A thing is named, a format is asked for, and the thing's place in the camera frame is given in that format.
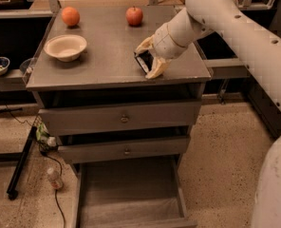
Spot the grey drawer cabinet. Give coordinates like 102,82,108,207
25,5,213,228

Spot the clear plastic bottle on floor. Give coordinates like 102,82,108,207
47,167,64,190

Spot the bottom grey open drawer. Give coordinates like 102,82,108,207
71,157,197,228

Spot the black cable on floor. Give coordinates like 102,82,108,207
0,79,66,228

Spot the top grey drawer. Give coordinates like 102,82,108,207
39,100,201,136

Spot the white paper bowl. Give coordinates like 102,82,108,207
44,34,87,62

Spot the clear plastic container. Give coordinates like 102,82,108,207
19,57,37,84

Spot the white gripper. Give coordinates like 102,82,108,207
135,23,187,79

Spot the black stand leg with wheel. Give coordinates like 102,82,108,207
7,126,37,200

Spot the grey side shelf beam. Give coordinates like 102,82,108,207
204,58,250,80

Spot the red apple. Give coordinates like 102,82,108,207
125,7,143,27

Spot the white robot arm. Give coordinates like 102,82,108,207
135,0,281,228

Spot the middle grey drawer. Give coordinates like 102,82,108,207
59,136,190,163

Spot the green chip bag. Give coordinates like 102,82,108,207
36,123,57,147

